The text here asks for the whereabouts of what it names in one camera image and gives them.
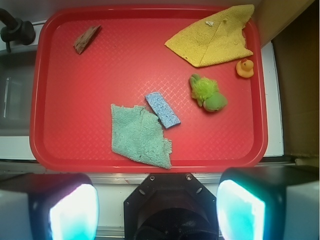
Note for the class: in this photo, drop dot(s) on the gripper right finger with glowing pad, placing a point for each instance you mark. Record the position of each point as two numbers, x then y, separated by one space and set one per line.
269 203

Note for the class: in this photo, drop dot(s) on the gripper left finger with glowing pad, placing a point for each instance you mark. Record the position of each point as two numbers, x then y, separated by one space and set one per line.
54 206

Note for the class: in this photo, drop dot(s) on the brown wood chip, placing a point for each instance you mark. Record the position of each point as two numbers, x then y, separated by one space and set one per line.
85 39

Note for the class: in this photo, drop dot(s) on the teal cloth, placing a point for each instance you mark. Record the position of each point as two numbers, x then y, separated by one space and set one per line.
138 136

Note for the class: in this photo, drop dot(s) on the green plush turtle toy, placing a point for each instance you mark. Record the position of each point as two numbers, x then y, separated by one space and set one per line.
206 93

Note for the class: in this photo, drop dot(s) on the yellow rubber duck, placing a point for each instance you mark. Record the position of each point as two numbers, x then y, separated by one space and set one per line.
245 68

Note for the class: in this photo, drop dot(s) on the grey sink basin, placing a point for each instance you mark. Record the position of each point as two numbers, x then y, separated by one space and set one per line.
16 85

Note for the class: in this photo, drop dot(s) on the blue sponge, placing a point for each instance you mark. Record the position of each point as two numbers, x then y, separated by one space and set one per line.
162 109

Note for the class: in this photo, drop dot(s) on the red plastic tray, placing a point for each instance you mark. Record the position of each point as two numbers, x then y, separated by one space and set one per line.
71 121

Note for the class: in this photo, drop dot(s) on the yellow cloth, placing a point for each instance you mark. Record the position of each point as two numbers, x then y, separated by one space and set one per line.
215 39

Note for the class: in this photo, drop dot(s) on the grey faucet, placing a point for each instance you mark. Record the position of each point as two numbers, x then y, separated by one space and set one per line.
15 29

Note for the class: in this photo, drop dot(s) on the brown cardboard box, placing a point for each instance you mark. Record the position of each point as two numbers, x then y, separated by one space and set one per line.
293 28

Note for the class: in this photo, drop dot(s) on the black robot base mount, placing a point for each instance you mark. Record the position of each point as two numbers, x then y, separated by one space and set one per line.
170 206

